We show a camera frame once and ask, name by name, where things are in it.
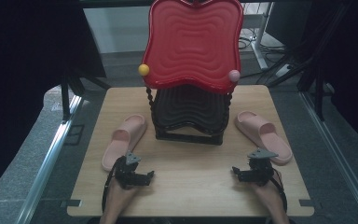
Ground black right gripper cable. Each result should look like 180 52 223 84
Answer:
271 169 289 213

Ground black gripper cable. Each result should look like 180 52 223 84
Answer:
271 169 289 213
102 158 120 213

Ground silver metal rail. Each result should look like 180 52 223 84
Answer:
14 94 86 224
299 91 358 220

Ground black floor cables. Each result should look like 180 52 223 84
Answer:
238 27 288 64

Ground black metal stand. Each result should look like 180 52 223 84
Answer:
266 0 352 122

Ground pink slipper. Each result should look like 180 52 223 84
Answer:
101 113 148 173
234 110 294 166

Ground dark curtain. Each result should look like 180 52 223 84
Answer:
0 0 107 202
304 0 358 147

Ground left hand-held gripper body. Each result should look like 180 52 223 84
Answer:
113 151 150 189

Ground person's right hand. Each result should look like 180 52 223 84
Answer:
251 174 285 210

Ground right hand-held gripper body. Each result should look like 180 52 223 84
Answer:
242 147 279 188

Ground white power strip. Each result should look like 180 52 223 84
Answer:
274 63 294 78

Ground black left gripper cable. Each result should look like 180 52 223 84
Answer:
102 158 120 213

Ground white metal stand leg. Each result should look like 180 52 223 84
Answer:
249 1 269 71

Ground red and black shoe rack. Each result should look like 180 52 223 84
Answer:
138 0 245 147

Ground person's left hand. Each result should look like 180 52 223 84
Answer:
104 176 142 210

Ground black tripod stand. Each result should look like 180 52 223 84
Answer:
59 68 112 123

